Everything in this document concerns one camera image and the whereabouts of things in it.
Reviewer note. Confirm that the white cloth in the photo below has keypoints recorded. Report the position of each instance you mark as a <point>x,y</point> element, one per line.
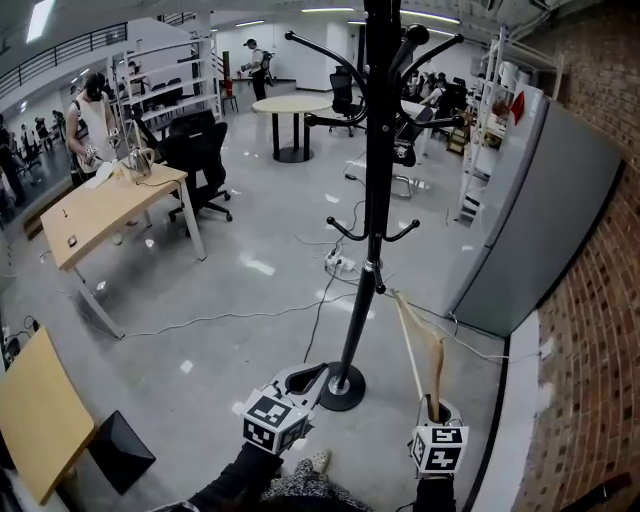
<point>100,175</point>

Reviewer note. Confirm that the black mesh office chair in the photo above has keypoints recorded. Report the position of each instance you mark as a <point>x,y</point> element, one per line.
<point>342,92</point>

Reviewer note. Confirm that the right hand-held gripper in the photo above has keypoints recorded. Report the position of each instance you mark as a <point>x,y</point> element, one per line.
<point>440,447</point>

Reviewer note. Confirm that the large grey cabinet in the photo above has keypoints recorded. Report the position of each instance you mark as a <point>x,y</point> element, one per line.
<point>540,210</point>

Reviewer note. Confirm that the person's light shoe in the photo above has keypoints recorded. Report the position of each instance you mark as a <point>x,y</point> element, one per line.
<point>320,459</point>

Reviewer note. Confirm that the person's left forearm black sleeve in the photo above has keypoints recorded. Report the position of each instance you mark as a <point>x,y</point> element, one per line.
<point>240,480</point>

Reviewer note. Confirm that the white metal shelf rack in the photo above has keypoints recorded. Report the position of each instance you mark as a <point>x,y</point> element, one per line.
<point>492,100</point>
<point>170,80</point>

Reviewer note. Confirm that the white power strip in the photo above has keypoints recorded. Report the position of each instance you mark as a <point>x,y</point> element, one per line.
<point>340,261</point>

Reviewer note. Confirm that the red bag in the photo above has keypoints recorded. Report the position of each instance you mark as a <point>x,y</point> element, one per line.
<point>517,106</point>

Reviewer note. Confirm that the person's patterned skirt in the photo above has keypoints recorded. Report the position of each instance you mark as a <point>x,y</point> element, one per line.
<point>312,492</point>

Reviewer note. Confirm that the light wooden table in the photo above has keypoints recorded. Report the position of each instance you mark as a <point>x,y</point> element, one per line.
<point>37,410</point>

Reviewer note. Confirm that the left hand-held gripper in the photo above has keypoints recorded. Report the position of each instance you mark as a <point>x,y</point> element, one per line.
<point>272,417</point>

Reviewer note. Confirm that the wooden desk white legs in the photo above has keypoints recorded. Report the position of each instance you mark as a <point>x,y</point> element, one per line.
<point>110,205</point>

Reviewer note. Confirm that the person's right forearm black sleeve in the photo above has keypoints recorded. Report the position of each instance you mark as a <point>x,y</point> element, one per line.
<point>435,492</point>

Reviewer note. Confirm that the black coat rack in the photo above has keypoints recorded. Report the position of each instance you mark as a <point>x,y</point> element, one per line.
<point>372,150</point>

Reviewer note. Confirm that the wooden clothes hanger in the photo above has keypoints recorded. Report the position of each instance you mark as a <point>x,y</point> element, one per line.
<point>436,360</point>

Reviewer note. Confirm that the black cantilever chair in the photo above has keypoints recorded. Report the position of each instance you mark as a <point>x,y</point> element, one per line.
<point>407,145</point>

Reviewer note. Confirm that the black box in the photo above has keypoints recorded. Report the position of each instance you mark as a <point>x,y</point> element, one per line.
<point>120,452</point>

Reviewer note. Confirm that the steel electric kettle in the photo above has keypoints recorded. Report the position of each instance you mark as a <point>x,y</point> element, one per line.
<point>140,162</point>

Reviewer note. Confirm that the group of seated people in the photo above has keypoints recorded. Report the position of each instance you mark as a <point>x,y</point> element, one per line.
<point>440,90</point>

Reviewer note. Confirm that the round wooden table black base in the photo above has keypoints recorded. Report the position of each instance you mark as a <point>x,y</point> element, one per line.
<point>292,105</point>

